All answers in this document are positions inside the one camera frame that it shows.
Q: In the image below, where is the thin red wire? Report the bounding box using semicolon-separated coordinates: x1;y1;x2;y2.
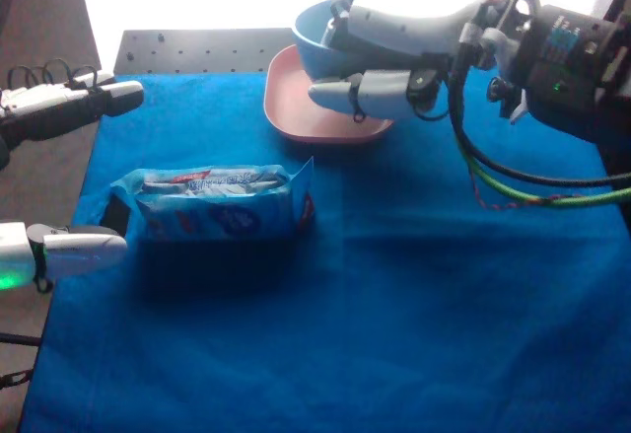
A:
465;156;584;214

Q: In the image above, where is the light blue bowl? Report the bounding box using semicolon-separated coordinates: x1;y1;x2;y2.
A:
290;0;430;83

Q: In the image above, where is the black strap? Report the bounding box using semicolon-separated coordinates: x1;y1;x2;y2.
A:
0;369;34;392

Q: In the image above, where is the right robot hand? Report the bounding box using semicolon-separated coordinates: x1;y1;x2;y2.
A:
308;0;488;123

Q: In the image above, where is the black bar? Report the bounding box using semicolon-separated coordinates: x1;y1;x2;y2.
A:
0;332;42;347

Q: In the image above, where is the green braided cable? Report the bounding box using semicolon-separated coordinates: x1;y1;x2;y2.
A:
456;126;631;210

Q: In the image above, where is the pink square plate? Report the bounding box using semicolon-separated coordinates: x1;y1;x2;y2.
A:
263;43;395;146

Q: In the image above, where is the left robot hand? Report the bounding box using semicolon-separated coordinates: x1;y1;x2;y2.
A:
0;57;146;295

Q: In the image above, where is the black cable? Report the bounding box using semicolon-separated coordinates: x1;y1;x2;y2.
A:
446;52;631;189

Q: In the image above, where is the blue snack packet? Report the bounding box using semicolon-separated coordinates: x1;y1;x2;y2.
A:
73;156;316;243

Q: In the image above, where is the black frame post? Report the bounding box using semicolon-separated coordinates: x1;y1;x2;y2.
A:
601;0;631;23

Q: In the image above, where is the blue table cloth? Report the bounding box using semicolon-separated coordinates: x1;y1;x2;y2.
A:
19;64;631;433

